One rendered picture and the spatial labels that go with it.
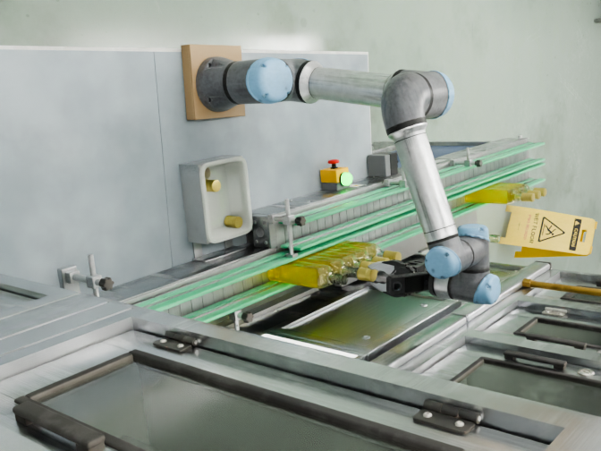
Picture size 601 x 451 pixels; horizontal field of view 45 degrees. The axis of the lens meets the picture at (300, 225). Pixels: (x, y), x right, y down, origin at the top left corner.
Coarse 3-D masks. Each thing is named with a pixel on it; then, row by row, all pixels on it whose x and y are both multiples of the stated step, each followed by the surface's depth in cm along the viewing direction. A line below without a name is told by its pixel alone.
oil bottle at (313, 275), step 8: (288, 264) 205; (296, 264) 204; (304, 264) 203; (312, 264) 203; (320, 264) 202; (272, 272) 209; (280, 272) 207; (288, 272) 204; (296, 272) 202; (304, 272) 200; (312, 272) 198; (320, 272) 197; (328, 272) 198; (272, 280) 210; (280, 280) 207; (288, 280) 205; (296, 280) 203; (304, 280) 201; (312, 280) 199; (320, 280) 197
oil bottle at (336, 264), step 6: (300, 258) 209; (306, 258) 209; (312, 258) 208; (318, 258) 207; (324, 258) 207; (330, 258) 206; (330, 264) 201; (336, 264) 201; (342, 264) 202; (336, 270) 201
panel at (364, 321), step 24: (360, 288) 225; (312, 312) 207; (336, 312) 207; (360, 312) 205; (384, 312) 204; (408, 312) 202; (432, 312) 198; (288, 336) 190; (312, 336) 188; (336, 336) 188; (360, 336) 187; (384, 336) 184; (408, 336) 188
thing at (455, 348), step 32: (416, 256) 270; (320, 288) 241; (352, 288) 236; (512, 288) 217; (224, 320) 216; (256, 320) 217; (448, 320) 194; (480, 320) 197; (512, 320) 200; (544, 320) 199; (576, 320) 196; (416, 352) 177; (448, 352) 182; (480, 352) 181; (512, 352) 175; (544, 352) 174; (576, 352) 172; (480, 384) 164; (512, 384) 163; (544, 384) 161; (576, 384) 160
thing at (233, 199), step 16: (224, 160) 199; (240, 160) 204; (224, 176) 210; (240, 176) 207; (208, 192) 205; (224, 192) 210; (240, 192) 208; (208, 208) 206; (224, 208) 210; (240, 208) 210; (208, 224) 197; (208, 240) 198; (224, 240) 202
